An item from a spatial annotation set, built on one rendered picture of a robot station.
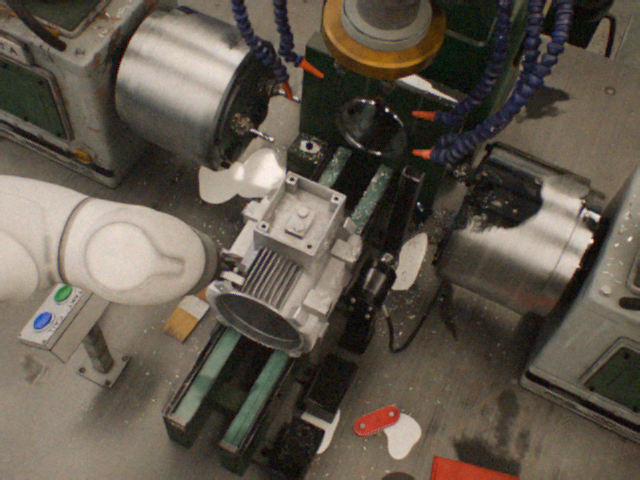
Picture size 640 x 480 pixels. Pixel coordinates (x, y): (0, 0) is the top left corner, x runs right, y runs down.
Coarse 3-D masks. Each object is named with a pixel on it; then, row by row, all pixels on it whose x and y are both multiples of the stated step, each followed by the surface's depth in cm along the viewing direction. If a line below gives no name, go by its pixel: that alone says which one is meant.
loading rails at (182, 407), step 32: (384, 192) 153; (224, 352) 136; (192, 384) 133; (224, 384) 141; (256, 384) 133; (288, 384) 140; (192, 416) 130; (256, 416) 131; (224, 448) 127; (256, 448) 138
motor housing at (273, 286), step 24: (240, 240) 130; (336, 240) 130; (360, 240) 134; (264, 264) 123; (288, 264) 125; (336, 264) 129; (216, 288) 127; (264, 288) 122; (288, 288) 123; (312, 288) 126; (336, 288) 129; (240, 312) 135; (264, 312) 137; (288, 312) 122; (264, 336) 135; (288, 336) 134; (312, 336) 125
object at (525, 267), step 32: (512, 160) 130; (544, 160) 134; (480, 192) 126; (512, 192) 126; (544, 192) 126; (576, 192) 127; (448, 224) 133; (480, 224) 126; (512, 224) 125; (544, 224) 125; (576, 224) 125; (448, 256) 130; (480, 256) 128; (512, 256) 126; (544, 256) 125; (576, 256) 125; (480, 288) 133; (512, 288) 129; (544, 288) 127
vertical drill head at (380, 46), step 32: (352, 0) 117; (384, 0) 110; (416, 0) 112; (352, 32) 116; (384, 32) 115; (416, 32) 115; (352, 64) 116; (384, 64) 115; (416, 64) 116; (384, 96) 124
